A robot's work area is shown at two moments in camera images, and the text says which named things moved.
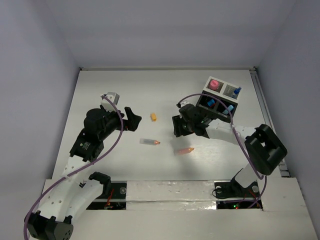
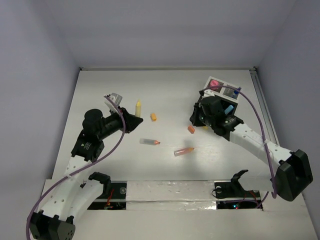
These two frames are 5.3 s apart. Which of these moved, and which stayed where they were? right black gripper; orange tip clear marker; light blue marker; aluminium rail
Moved: right black gripper
Stayed: light blue marker; aluminium rail; orange tip clear marker
